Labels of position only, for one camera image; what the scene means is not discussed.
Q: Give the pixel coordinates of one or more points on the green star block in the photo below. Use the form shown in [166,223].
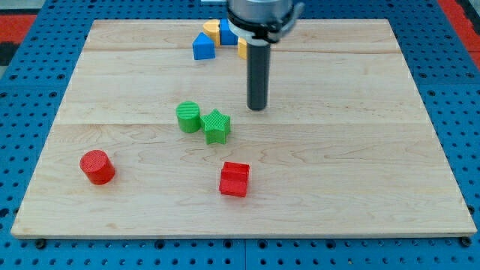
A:
[215,126]

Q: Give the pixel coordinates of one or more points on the green cylinder block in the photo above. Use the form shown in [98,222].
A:
[188,116]

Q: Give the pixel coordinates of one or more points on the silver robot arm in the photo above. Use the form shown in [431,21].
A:
[262,22]

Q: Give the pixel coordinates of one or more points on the red notched cube block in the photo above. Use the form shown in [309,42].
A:
[234,179]

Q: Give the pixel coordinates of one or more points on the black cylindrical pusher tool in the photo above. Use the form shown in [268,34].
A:
[258,66]

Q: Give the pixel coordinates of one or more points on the yellow block behind pusher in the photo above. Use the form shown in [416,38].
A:
[242,48]

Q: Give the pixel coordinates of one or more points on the blue house-shaped block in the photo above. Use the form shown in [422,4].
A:
[203,47]

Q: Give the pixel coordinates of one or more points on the blue cube block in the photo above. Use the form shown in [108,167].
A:
[227,37]

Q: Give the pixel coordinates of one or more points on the wooden board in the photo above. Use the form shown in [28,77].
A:
[345,148]

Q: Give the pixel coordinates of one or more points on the yellow half-round block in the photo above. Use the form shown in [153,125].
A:
[212,29]

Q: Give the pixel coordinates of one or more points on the red cylinder block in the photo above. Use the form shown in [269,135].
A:
[97,167]

